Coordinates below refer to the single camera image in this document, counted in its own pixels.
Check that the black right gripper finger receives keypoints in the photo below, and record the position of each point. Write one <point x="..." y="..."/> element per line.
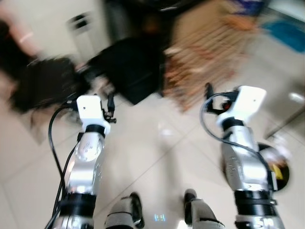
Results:
<point x="209" y="93"/>

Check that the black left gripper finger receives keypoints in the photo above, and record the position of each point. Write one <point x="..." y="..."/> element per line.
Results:
<point x="112" y="102"/>

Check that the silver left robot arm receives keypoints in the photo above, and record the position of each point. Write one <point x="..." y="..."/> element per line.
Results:
<point x="85" y="167"/>

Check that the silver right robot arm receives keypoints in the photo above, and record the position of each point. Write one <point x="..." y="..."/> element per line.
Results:
<point x="248" y="167"/>

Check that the yellow trash piece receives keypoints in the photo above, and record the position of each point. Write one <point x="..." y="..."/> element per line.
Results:
<point x="280" y="172"/>

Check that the large black bag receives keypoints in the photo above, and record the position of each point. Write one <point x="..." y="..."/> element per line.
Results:
<point x="131" y="67"/>

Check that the brown wicker furniture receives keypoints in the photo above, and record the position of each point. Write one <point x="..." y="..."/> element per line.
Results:
<point x="209" y="47"/>

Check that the small black bag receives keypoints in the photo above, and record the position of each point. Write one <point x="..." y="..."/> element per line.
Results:
<point x="45" y="83"/>

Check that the white upright appliance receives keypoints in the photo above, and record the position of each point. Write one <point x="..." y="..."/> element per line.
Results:
<point x="82" y="36"/>

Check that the blue floor mat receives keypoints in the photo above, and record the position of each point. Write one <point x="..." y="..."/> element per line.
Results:
<point x="286" y="34"/>

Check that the grey left robot leg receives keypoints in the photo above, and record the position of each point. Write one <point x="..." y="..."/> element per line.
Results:
<point x="121" y="214"/>

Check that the grey robot leg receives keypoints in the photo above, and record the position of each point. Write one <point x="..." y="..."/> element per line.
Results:
<point x="121" y="214"/>
<point x="200" y="214"/>

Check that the grey right robot leg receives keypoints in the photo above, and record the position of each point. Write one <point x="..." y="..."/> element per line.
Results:
<point x="200" y="214"/>

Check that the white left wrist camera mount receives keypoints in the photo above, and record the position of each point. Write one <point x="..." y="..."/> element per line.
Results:
<point x="89" y="109"/>

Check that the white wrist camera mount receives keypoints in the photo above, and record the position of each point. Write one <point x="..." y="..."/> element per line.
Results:
<point x="248" y="102"/>
<point x="89" y="109"/>

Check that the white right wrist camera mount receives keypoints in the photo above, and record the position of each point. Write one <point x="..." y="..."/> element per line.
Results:
<point x="248" y="102"/>

